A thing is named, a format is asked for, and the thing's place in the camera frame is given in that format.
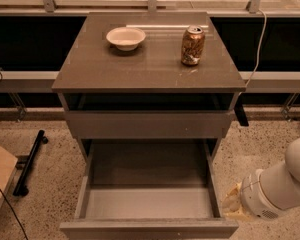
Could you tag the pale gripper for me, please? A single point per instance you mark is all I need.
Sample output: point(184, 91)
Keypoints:
point(254, 197)

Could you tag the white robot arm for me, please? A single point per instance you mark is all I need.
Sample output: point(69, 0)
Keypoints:
point(267, 193)

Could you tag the grey drawer cabinet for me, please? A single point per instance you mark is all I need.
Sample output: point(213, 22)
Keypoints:
point(98, 77)

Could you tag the grey top drawer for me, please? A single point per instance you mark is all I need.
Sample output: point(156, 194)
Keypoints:
point(197, 125)

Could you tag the orange soda can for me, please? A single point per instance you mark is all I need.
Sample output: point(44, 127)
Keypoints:
point(192, 45)

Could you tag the white bowl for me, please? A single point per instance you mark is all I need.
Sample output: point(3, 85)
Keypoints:
point(126, 38)

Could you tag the black bar with wheels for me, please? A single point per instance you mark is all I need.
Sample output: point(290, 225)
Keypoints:
point(21, 188)

